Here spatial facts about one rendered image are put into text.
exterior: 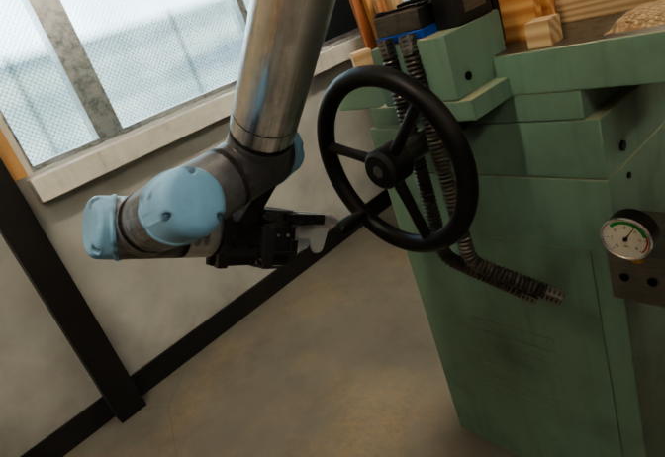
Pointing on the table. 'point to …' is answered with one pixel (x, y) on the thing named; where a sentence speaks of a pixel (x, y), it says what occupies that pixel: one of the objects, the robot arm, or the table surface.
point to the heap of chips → (641, 17)
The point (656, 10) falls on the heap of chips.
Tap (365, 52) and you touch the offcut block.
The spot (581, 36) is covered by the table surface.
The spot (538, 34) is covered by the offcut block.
